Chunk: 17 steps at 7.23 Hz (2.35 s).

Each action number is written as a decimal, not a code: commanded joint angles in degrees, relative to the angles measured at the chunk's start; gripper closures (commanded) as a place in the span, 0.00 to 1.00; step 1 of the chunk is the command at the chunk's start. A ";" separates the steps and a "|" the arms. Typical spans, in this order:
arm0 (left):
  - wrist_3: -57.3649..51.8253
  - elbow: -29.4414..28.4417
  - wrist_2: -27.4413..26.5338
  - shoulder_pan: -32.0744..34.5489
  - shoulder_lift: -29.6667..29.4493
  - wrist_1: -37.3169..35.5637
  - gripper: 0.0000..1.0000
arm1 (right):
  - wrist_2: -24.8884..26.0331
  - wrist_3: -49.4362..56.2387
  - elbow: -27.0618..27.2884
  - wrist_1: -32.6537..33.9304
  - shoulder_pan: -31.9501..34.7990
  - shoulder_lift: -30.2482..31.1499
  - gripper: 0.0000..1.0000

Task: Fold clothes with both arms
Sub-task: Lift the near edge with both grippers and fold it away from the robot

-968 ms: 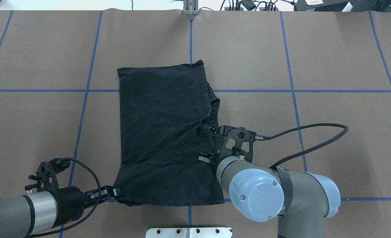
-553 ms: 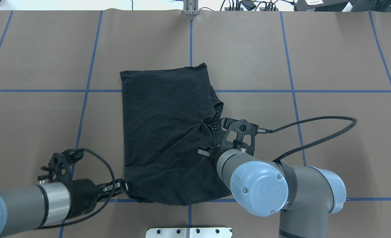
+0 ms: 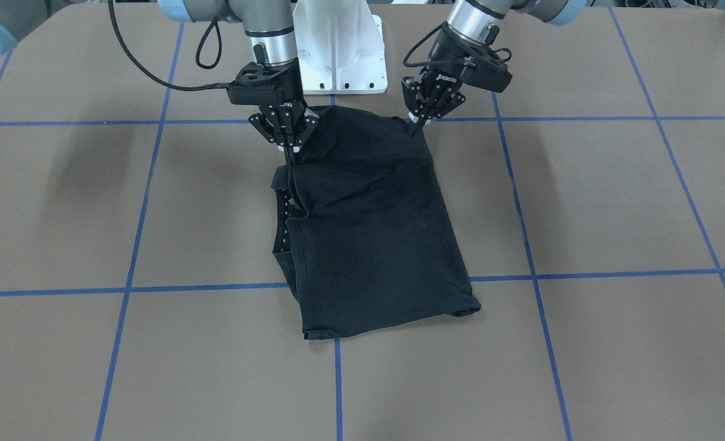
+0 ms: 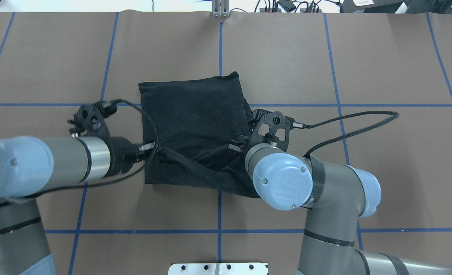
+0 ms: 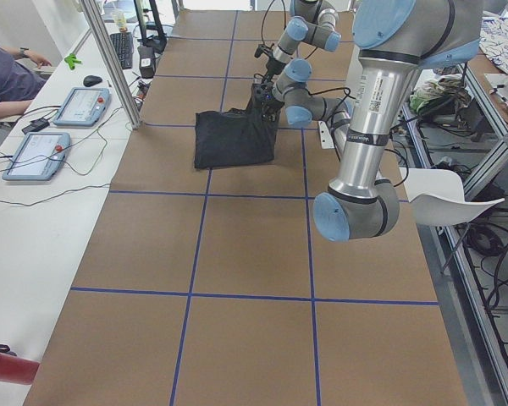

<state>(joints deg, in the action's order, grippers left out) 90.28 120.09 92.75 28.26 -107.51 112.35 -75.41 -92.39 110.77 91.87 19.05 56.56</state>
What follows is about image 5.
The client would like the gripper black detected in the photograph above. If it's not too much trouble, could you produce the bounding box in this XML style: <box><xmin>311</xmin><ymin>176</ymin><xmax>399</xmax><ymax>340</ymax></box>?
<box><xmin>250</xmin><ymin>82</ymin><xmax>284</xmax><ymax>121</ymax></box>
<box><xmin>256</xmin><ymin>44</ymin><xmax>284</xmax><ymax>84</ymax></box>

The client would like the black printed t-shirt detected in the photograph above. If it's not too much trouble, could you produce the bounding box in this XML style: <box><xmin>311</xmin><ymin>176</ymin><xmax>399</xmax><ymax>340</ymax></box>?
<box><xmin>194</xmin><ymin>101</ymin><xmax>279</xmax><ymax>169</ymax></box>

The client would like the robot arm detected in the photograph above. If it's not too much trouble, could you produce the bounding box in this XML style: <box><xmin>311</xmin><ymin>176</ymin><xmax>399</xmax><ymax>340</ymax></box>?
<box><xmin>255</xmin><ymin>1</ymin><xmax>341</xmax><ymax>84</ymax></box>
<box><xmin>268</xmin><ymin>1</ymin><xmax>483</xmax><ymax>241</ymax></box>

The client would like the black keyboard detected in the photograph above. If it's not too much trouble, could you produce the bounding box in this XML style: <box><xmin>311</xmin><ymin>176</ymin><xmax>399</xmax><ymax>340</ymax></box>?
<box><xmin>109</xmin><ymin>31</ymin><xmax>133</xmax><ymax>69</ymax></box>

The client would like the black computer mouse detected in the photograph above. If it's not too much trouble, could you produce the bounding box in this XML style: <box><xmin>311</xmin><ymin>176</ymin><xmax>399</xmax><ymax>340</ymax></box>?
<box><xmin>83</xmin><ymin>75</ymin><xmax>102</xmax><ymax>87</ymax></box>

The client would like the upper teach pendant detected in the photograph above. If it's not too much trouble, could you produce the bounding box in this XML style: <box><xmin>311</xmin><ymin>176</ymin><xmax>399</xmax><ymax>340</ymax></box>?
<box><xmin>53</xmin><ymin>87</ymin><xmax>111</xmax><ymax>127</ymax></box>

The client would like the teach pendant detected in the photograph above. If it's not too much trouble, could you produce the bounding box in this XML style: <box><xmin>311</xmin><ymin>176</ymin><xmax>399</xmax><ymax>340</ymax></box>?
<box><xmin>2</xmin><ymin>132</ymin><xmax>71</xmax><ymax>181</ymax></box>
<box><xmin>53</xmin><ymin>87</ymin><xmax>111</xmax><ymax>127</ymax></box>

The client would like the brown paper table cover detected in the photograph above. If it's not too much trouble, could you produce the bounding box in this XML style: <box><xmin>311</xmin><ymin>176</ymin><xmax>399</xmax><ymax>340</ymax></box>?
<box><xmin>25</xmin><ymin>11</ymin><xmax>467</xmax><ymax>405</ymax></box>

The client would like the green plastic clamp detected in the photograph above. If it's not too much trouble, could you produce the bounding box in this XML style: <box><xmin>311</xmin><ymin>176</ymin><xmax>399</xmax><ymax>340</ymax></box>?
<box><xmin>64</xmin><ymin>53</ymin><xmax>82</xmax><ymax>70</ymax></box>

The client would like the white plastic chair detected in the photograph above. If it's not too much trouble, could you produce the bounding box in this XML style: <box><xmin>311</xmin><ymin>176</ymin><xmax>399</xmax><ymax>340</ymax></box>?
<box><xmin>400</xmin><ymin>167</ymin><xmax>505</xmax><ymax>231</ymax></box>

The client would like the black power adapter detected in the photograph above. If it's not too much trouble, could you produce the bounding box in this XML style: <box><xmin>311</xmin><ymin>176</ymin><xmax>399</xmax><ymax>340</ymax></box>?
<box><xmin>22</xmin><ymin>118</ymin><xmax>50</xmax><ymax>134</ymax></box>

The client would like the lower teach pendant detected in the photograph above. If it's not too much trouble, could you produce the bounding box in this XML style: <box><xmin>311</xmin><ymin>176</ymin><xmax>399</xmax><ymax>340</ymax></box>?
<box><xmin>2</xmin><ymin>132</ymin><xmax>71</xmax><ymax>181</ymax></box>

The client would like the person in blue shirt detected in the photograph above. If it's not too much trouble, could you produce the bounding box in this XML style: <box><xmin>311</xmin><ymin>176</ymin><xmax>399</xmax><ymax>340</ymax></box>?
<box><xmin>0</xmin><ymin>46</ymin><xmax>52</xmax><ymax>119</ymax></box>

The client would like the red bottle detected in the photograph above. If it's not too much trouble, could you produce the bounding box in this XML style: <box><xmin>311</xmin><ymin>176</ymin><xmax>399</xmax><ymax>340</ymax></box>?
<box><xmin>0</xmin><ymin>352</ymin><xmax>40</xmax><ymax>385</ymax></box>

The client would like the white pedestal base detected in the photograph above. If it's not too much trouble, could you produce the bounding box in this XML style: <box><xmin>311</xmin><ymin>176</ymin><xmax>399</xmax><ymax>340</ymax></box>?
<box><xmin>317</xmin><ymin>121</ymin><xmax>334</xmax><ymax>150</ymax></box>

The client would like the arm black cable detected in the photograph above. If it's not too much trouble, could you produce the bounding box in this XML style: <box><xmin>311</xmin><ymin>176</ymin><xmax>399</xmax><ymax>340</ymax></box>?
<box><xmin>304</xmin><ymin>86</ymin><xmax>356</xmax><ymax>102</ymax></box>
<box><xmin>260</xmin><ymin>0</ymin><xmax>291</xmax><ymax>52</ymax></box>

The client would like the aluminium frame post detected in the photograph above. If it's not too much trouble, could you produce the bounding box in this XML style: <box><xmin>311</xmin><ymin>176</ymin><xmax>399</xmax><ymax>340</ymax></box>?
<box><xmin>80</xmin><ymin>0</ymin><xmax>141</xmax><ymax>129</ymax></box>

